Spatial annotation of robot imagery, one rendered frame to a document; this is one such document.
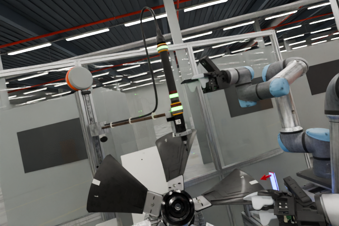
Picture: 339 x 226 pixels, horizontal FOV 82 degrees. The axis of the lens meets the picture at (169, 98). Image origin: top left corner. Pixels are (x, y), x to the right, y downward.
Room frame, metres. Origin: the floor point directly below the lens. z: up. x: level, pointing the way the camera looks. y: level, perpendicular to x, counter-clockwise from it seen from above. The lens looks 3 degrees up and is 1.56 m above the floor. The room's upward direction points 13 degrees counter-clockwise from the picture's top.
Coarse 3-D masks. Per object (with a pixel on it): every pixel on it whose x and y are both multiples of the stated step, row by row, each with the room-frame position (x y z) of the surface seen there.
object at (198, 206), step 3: (195, 198) 0.81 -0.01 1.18; (198, 198) 0.80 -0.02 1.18; (201, 198) 0.79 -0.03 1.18; (204, 198) 0.79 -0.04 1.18; (195, 201) 0.78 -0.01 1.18; (201, 201) 0.77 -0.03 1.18; (204, 201) 0.77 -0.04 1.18; (207, 201) 0.76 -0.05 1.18; (195, 204) 0.76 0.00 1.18; (198, 204) 0.75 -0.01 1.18; (204, 204) 0.74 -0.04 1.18; (207, 204) 0.74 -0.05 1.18; (210, 204) 0.73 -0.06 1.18; (195, 207) 0.74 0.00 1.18; (198, 207) 0.73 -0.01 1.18; (201, 207) 0.73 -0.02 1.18; (204, 207) 0.73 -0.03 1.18
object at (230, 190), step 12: (228, 180) 0.86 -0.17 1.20; (240, 180) 0.84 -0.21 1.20; (252, 180) 0.83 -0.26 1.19; (204, 192) 0.83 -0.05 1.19; (216, 192) 0.80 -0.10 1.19; (228, 192) 0.78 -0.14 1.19; (240, 192) 0.77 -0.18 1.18; (252, 192) 0.76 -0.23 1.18; (216, 204) 0.73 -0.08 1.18; (228, 204) 0.72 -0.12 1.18; (240, 204) 0.72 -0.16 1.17
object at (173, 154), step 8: (168, 136) 0.97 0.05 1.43; (192, 136) 0.90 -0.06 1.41; (160, 144) 0.97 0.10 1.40; (168, 144) 0.94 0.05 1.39; (176, 144) 0.91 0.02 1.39; (184, 144) 0.89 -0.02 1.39; (160, 152) 0.95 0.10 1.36; (168, 152) 0.92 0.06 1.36; (176, 152) 0.88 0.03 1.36; (184, 152) 0.86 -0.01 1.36; (168, 160) 0.89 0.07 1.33; (176, 160) 0.86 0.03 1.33; (184, 160) 0.83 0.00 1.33; (168, 168) 0.87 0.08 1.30; (176, 168) 0.84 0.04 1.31; (184, 168) 0.81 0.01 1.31; (168, 176) 0.85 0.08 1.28; (176, 176) 0.82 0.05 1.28
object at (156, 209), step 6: (150, 192) 0.75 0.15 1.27; (150, 198) 0.76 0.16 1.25; (156, 198) 0.75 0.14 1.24; (162, 198) 0.75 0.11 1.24; (150, 204) 0.76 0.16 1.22; (156, 204) 0.75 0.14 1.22; (144, 210) 0.77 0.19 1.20; (150, 210) 0.76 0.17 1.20; (156, 210) 0.76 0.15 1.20; (156, 216) 0.76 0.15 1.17
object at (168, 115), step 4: (168, 112) 0.78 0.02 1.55; (168, 116) 0.78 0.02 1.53; (172, 116) 0.78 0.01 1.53; (168, 120) 0.78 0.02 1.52; (172, 120) 0.77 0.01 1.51; (172, 124) 0.78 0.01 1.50; (172, 128) 0.78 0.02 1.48; (176, 128) 0.78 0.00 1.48; (176, 132) 0.77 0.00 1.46; (180, 132) 0.76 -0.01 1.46; (184, 132) 0.74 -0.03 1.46; (188, 132) 0.74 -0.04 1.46; (176, 136) 0.75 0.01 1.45
